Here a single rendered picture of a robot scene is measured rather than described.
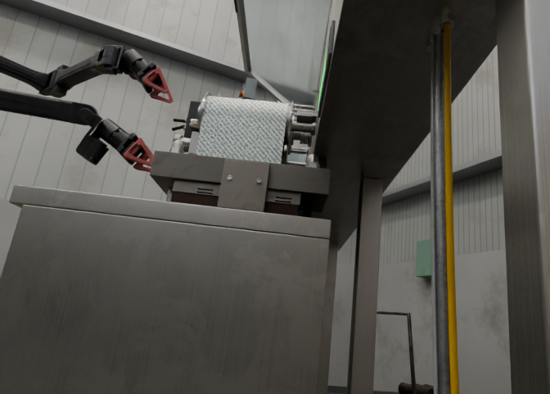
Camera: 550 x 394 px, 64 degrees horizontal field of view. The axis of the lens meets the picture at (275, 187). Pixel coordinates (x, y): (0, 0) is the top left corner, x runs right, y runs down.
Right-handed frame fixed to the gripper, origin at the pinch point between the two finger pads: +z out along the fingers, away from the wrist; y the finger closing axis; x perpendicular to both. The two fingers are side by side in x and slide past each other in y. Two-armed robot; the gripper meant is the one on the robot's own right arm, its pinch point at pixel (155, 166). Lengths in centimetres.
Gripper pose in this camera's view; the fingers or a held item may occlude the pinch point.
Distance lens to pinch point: 124.6
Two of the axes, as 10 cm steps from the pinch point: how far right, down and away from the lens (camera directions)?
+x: 6.1, -7.5, 2.4
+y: -0.1, -3.0, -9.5
